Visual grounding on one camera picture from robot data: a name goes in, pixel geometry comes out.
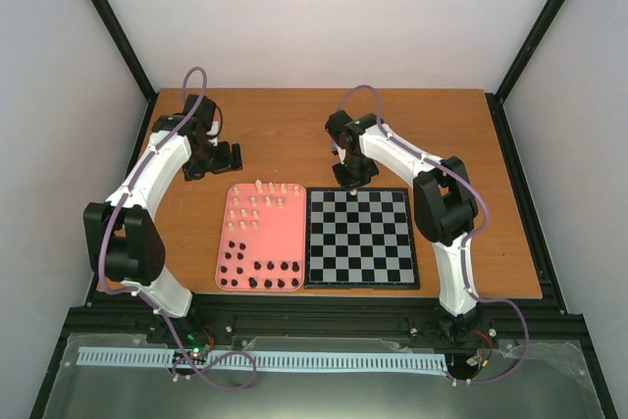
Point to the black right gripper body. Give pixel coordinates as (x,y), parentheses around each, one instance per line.
(357,171)

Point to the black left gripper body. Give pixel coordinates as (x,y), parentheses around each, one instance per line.
(209,160)

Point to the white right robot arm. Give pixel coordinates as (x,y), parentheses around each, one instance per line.
(444,207)

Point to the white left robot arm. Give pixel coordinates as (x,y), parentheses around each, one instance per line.
(125,249)

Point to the left controller board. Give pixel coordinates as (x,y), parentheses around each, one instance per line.
(202,341)

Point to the controller board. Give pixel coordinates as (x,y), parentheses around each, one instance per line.
(202,341)
(481,358)

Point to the right controller board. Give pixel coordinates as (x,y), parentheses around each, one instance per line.
(481,358)

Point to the black grey chessboard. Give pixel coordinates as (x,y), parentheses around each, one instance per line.
(360,240)

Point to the pink plastic tray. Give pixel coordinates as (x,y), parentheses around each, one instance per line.
(281,236)

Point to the light blue cable duct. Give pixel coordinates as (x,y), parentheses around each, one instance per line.
(267,361)

